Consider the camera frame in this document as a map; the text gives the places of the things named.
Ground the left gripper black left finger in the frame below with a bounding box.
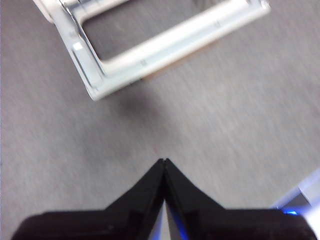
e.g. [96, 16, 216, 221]
[11, 157, 166, 240]

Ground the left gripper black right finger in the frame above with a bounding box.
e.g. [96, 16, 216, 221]
[163, 157, 318, 240]

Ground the beige oven door handle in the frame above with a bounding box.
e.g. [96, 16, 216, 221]
[142, 41, 218, 81]

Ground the glass-window oven door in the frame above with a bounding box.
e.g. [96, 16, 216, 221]
[49, 0, 272, 102]

